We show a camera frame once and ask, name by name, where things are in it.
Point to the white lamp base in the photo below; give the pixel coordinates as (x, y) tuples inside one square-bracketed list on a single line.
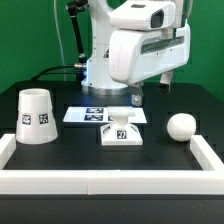
[(120, 131)]

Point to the white lamp bulb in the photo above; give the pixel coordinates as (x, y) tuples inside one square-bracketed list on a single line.
[(181, 127)]

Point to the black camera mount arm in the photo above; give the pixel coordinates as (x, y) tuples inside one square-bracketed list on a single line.
[(74, 8)]

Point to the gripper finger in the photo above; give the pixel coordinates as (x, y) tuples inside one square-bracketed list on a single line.
[(165, 81), (136, 94)]

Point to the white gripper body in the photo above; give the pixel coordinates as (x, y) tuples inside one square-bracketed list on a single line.
[(136, 55)]

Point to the white lamp shade cone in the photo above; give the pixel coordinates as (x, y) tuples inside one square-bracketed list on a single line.
[(35, 123)]

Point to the white U-shaped fence frame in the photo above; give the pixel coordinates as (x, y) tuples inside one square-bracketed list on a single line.
[(208, 180)]

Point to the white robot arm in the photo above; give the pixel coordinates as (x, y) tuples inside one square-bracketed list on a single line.
[(98, 79)]

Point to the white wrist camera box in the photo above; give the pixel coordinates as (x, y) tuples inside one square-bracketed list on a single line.
[(144, 15)]

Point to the white marker tag sheet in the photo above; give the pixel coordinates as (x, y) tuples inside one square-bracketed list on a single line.
[(103, 115)]

